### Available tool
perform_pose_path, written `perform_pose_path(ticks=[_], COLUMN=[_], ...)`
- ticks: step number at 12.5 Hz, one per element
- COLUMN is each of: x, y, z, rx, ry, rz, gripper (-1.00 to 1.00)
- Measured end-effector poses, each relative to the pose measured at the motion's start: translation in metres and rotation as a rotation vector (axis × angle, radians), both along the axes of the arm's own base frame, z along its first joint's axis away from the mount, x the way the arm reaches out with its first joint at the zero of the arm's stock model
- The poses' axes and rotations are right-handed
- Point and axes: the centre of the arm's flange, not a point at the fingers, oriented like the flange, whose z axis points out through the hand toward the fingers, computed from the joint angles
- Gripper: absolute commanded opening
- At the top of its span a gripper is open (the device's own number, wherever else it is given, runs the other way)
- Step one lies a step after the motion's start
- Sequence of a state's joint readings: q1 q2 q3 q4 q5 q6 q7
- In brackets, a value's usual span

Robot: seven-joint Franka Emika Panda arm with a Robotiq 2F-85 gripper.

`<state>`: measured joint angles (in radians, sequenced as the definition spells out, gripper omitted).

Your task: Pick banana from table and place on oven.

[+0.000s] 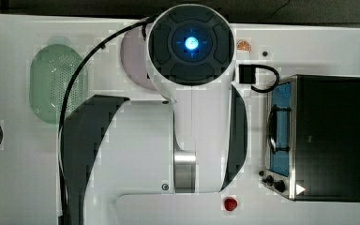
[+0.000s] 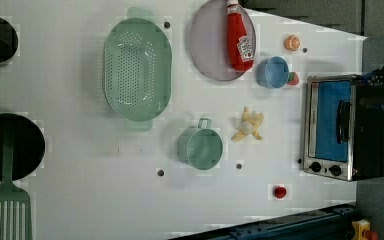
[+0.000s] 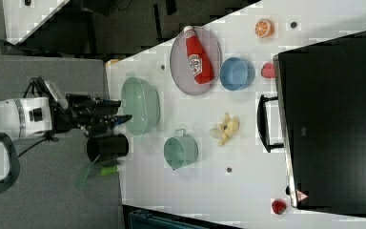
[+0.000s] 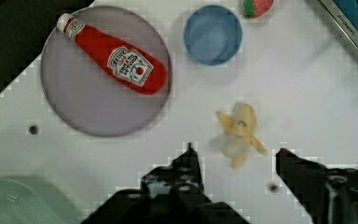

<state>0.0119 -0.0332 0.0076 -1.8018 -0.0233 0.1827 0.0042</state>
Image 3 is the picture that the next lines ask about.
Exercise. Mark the peeled toy banana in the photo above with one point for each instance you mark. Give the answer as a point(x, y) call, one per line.
point(225, 130)

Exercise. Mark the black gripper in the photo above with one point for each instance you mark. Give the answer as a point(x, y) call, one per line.
point(91, 115)

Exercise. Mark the green colander bowl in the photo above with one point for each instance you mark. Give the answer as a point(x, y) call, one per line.
point(140, 99)

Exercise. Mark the green mug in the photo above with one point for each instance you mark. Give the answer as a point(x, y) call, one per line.
point(180, 150)

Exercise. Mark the blue bowl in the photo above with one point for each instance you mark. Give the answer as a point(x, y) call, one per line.
point(236, 74)

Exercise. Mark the red tomato toy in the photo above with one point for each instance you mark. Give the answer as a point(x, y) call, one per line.
point(279, 206)

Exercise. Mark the orange slice toy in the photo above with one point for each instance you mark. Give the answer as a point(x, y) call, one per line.
point(264, 28)

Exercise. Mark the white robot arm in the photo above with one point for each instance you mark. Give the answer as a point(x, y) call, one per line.
point(46, 116)

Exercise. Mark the grey oval plate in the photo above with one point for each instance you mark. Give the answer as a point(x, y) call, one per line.
point(179, 65)

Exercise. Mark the red strawberry toy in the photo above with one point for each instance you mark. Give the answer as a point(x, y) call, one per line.
point(268, 70)

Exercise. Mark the black toaster oven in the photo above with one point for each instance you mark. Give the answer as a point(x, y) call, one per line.
point(321, 97)

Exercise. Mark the green spatula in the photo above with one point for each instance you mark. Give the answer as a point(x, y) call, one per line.
point(97, 169)

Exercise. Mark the red ketchup bottle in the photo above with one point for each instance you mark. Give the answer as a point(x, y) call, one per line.
point(199, 62)

